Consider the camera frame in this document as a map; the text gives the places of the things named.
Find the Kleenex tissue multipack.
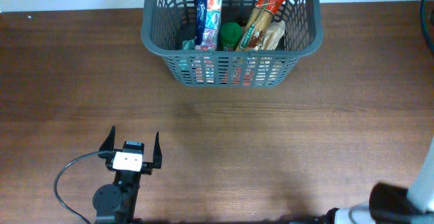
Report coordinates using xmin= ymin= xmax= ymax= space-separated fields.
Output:
xmin=194 ymin=0 xmax=223 ymax=51

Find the grey plastic shopping basket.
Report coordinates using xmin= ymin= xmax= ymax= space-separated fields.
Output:
xmin=141 ymin=0 xmax=323 ymax=87

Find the spaghetti pasta package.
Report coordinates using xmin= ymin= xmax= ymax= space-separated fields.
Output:
xmin=225 ymin=0 xmax=288 ymax=84

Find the green lid Knorr jar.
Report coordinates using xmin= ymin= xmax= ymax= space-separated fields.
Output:
xmin=219 ymin=22 xmax=243 ymax=51

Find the beige snack bag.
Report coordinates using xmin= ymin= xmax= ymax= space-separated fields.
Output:
xmin=252 ymin=20 xmax=287 ymax=84

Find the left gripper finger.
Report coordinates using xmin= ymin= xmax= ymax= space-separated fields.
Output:
xmin=152 ymin=132 xmax=162 ymax=169
xmin=99 ymin=126 xmax=115 ymax=151

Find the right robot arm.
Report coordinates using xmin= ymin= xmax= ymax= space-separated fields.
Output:
xmin=314 ymin=145 xmax=433 ymax=224

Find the teal tissue packet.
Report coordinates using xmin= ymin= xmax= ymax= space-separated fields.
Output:
xmin=178 ymin=39 xmax=195 ymax=71

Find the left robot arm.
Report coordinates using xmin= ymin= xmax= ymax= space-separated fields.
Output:
xmin=92 ymin=127 xmax=162 ymax=224

